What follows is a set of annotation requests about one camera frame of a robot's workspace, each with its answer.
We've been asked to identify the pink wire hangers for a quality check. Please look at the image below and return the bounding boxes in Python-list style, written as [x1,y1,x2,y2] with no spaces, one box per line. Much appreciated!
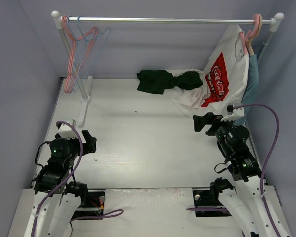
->
[61,15,99,94]

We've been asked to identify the teal t-shirt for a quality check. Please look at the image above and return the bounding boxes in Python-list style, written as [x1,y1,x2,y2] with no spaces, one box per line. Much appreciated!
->
[236,54,259,127]

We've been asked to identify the green and white t-shirt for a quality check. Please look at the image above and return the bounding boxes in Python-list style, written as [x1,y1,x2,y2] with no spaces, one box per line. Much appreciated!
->
[136,69,210,117]

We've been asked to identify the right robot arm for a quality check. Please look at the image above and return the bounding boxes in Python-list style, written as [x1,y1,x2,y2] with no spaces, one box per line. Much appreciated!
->
[193,113,290,237]

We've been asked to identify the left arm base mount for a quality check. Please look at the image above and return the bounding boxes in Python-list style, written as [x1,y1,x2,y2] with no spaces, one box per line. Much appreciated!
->
[72,190,106,219]

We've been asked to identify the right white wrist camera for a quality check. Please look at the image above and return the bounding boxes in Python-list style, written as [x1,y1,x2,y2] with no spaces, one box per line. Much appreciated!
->
[221,103,245,122]

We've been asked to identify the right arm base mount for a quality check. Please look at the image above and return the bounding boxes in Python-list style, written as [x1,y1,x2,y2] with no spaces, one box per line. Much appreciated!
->
[193,189,231,218]

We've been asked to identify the white Coca-Cola t-shirt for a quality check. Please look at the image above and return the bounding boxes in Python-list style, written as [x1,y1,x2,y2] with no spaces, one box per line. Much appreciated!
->
[197,25,249,115]

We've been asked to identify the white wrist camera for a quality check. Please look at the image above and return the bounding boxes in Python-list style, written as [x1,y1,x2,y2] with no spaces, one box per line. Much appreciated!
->
[56,119,77,139]
[221,103,245,122]

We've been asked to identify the beige wooden hanger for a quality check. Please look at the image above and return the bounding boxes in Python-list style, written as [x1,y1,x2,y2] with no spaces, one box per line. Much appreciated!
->
[245,14,262,56]

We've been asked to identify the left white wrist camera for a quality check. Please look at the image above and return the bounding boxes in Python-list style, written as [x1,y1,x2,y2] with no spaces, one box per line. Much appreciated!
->
[56,119,77,139]

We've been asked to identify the white clothes rack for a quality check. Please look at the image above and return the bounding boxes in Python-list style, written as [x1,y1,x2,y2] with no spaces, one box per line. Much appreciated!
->
[65,12,284,127]

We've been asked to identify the pink plastic hanger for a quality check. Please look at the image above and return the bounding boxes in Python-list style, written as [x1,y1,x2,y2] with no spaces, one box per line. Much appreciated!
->
[238,13,261,57]

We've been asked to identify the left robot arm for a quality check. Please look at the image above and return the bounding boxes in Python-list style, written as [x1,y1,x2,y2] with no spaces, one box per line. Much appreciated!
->
[24,130,97,237]

